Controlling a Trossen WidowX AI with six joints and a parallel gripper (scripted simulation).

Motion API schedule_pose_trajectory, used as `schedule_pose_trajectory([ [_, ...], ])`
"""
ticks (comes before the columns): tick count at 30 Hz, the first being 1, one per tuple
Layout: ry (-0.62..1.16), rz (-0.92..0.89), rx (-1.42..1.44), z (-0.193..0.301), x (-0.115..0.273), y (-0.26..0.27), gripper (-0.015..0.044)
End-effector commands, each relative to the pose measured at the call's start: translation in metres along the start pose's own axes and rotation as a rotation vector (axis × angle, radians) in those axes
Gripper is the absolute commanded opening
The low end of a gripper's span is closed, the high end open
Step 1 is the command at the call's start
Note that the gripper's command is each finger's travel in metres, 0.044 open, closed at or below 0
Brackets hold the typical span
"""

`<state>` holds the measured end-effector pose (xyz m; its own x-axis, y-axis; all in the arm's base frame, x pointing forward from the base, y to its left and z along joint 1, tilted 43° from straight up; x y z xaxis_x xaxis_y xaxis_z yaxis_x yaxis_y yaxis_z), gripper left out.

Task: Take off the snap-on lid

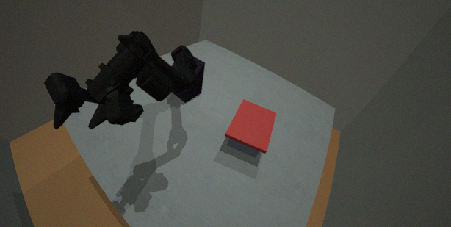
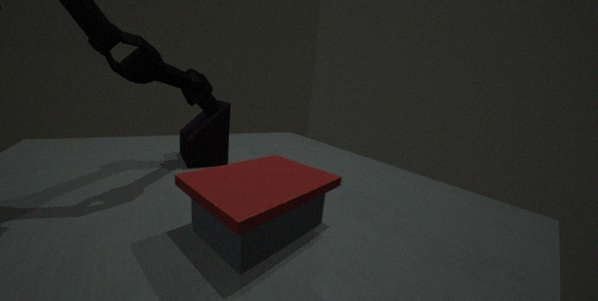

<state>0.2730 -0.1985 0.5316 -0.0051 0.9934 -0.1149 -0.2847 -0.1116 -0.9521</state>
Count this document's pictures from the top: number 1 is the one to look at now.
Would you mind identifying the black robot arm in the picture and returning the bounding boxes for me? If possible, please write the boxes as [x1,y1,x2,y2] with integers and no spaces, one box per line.
[98,31,199,126]

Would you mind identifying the red box lid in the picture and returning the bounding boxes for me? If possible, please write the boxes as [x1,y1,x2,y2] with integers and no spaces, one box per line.
[225,99,276,154]

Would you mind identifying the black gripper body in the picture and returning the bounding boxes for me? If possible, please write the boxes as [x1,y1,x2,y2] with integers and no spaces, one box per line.
[44,63,131,110]

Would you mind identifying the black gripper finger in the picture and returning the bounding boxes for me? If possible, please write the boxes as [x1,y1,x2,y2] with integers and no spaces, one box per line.
[88,104,107,129]
[53,105,80,129]

